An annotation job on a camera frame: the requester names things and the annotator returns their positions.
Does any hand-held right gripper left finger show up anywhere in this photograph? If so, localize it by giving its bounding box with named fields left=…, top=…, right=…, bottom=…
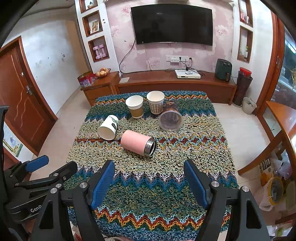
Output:
left=31, top=160, right=116, bottom=241

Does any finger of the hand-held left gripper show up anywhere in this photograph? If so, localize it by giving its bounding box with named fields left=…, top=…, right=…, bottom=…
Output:
left=14, top=161, right=78, bottom=190
left=9, top=155, right=50, bottom=179

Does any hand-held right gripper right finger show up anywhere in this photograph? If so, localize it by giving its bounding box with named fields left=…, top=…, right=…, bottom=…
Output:
left=183, top=159, right=271, bottom=241

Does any pink steel cup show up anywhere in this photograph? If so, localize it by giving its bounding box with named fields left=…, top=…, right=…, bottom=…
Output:
left=120, top=130, right=157, bottom=158

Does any white leaf print paper cup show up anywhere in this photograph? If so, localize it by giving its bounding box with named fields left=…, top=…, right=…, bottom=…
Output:
left=97, top=114, right=119, bottom=141

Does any clear plastic cup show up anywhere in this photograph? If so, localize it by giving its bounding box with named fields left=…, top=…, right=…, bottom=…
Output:
left=158, top=101, right=184, bottom=132

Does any white cup with brown sleeve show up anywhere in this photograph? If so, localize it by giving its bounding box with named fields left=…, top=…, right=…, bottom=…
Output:
left=125, top=95, right=144, bottom=119

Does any plaid paper cup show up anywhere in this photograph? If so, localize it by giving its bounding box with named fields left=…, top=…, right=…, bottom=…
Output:
left=146, top=91, right=165, bottom=115

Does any colourful knitted blanket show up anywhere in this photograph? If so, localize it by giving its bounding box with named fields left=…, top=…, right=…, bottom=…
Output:
left=62, top=91, right=240, bottom=241

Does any brown wooden door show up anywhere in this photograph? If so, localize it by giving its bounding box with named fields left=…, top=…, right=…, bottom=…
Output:
left=0, top=37, right=58, bottom=157

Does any yellow plastic bag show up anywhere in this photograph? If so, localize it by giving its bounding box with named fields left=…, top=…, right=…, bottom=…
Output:
left=259, top=176, right=285, bottom=211

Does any low wooden side cabinet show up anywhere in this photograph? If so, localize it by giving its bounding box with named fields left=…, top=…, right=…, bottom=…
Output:
left=80, top=71, right=121, bottom=106

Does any red tin box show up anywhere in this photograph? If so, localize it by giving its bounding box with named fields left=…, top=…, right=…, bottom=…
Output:
left=77, top=72, right=97, bottom=87

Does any white trash bin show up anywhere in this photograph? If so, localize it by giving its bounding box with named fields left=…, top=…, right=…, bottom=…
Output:
left=242, top=97, right=257, bottom=115

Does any long wooden television cabinet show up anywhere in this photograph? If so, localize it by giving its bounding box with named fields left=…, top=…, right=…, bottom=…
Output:
left=114, top=70, right=238, bottom=106

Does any fruit basket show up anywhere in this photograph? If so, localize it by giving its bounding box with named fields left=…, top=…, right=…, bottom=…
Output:
left=95, top=68, right=111, bottom=79

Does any tall dark woven bin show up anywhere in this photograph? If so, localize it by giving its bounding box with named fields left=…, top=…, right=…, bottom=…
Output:
left=232, top=71, right=253, bottom=107

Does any white set-top box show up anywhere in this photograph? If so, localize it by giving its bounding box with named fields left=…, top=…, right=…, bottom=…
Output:
left=174, top=69, right=201, bottom=79

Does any wooden table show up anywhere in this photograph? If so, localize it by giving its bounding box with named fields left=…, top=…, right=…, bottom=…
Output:
left=237, top=101, right=296, bottom=176

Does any dark green air fryer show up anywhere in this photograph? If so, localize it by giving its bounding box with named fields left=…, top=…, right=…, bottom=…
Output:
left=215, top=59, right=233, bottom=81

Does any colourful wall sticker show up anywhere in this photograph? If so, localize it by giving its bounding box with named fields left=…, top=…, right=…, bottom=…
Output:
left=2, top=125, right=23, bottom=157

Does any black power cable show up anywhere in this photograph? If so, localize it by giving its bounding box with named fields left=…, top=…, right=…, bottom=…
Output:
left=179, top=58, right=193, bottom=70

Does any black television cable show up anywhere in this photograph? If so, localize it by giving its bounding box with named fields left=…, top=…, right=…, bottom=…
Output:
left=119, top=38, right=137, bottom=73

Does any white wall power outlet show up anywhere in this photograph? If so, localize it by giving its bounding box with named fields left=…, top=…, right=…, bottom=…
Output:
left=166, top=55, right=188, bottom=63

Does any white wall shelf column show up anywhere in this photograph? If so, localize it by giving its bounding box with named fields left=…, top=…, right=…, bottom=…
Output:
left=74, top=0, right=121, bottom=73

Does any wooden wall niche shelf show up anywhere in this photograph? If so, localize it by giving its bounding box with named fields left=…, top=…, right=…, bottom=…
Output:
left=236, top=0, right=254, bottom=63

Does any wooden door frame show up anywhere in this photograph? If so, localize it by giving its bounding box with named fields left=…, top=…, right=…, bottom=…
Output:
left=255, top=11, right=285, bottom=116

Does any black wall television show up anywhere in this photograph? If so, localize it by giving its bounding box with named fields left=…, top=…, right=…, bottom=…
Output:
left=131, top=4, right=213, bottom=46

